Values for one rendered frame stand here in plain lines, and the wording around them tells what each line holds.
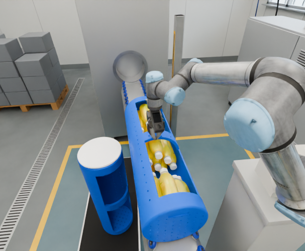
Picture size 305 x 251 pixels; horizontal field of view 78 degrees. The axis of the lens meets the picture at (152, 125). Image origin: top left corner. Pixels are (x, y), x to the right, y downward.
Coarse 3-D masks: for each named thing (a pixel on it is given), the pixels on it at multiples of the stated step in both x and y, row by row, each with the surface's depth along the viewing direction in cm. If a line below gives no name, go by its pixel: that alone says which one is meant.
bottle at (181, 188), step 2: (174, 178) 92; (176, 178) 93; (176, 180) 91; (178, 180) 91; (176, 182) 89; (178, 182) 89; (180, 182) 89; (176, 184) 88; (178, 184) 88; (180, 184) 88; (182, 184) 89; (178, 186) 87; (180, 186) 87; (182, 186) 87; (184, 186) 88; (178, 188) 86; (180, 188) 86; (182, 188) 86; (184, 188) 87; (178, 190) 86; (180, 190) 85; (182, 190) 86; (184, 190) 86; (186, 190) 87
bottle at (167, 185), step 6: (162, 174) 88; (168, 174) 87; (162, 180) 85; (168, 180) 84; (174, 180) 86; (162, 186) 83; (168, 186) 81; (174, 186) 82; (162, 192) 82; (168, 192) 79; (174, 192) 79
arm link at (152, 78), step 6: (150, 72) 82; (156, 72) 81; (150, 78) 79; (156, 78) 78; (162, 78) 80; (150, 84) 80; (156, 84) 78; (150, 90) 82; (150, 96) 84; (156, 96) 82
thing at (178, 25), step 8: (176, 16) 132; (184, 16) 133; (176, 24) 135; (176, 32) 138; (176, 40) 141; (176, 48) 145; (176, 56) 148; (176, 64) 152; (176, 72) 156; (176, 112) 181; (176, 120) 187; (176, 128) 194
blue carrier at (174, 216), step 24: (144, 96) 137; (144, 144) 99; (144, 168) 89; (168, 168) 117; (144, 192) 81; (192, 192) 94; (144, 216) 75; (168, 216) 73; (192, 216) 76; (168, 240) 85
